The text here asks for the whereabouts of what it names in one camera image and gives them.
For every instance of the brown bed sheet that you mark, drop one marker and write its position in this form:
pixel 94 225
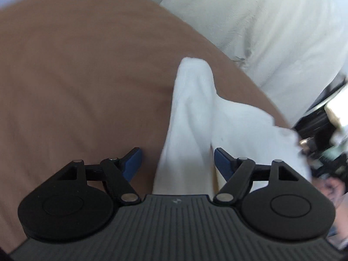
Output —
pixel 81 73

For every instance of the white fleece garment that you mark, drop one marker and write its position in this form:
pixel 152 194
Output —
pixel 190 119

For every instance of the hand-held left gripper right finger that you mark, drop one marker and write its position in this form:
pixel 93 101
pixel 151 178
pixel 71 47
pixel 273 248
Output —
pixel 221 163

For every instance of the cream pillow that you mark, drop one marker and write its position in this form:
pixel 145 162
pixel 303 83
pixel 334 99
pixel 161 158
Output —
pixel 272 32

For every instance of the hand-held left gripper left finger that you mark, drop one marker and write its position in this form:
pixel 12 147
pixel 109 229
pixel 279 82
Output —
pixel 133 165

